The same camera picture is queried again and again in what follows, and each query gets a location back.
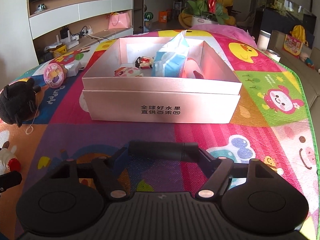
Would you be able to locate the black plush cat toy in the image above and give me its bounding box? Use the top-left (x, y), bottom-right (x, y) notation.
top-left (1, 78), bottom-right (41, 127)

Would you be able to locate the blue tissue pack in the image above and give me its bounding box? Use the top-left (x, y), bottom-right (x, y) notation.
top-left (151, 30), bottom-right (189, 77)

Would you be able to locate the colourful cartoon play mat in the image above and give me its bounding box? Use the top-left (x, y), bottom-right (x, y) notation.
top-left (1, 31), bottom-right (319, 239)

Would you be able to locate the pink cardboard box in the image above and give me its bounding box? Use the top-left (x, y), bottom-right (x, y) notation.
top-left (82, 36), bottom-right (242, 124)

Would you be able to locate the pink round toy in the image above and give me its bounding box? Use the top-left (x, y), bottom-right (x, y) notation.
top-left (43, 63), bottom-right (67, 88)

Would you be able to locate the small figurine doll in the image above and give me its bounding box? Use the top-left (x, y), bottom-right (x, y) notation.
top-left (135, 56), bottom-right (155, 69)

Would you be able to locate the silver metal cup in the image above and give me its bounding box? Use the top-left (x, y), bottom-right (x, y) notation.
top-left (257, 30), bottom-right (271, 50)

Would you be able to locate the white wooden tv cabinet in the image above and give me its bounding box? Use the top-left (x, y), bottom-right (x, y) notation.
top-left (27, 0), bottom-right (133, 62)

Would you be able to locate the pink orchid flower pot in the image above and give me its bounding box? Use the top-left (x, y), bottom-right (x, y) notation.
top-left (181, 0), bottom-right (236, 27)

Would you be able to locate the glass fish tank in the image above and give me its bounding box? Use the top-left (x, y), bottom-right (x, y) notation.
top-left (260, 0), bottom-right (317, 34)

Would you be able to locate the orange paper bag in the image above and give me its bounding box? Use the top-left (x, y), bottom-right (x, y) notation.
top-left (158, 10), bottom-right (171, 23)

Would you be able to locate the pink gift bag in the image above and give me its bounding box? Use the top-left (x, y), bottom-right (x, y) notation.
top-left (108, 12), bottom-right (131, 29)

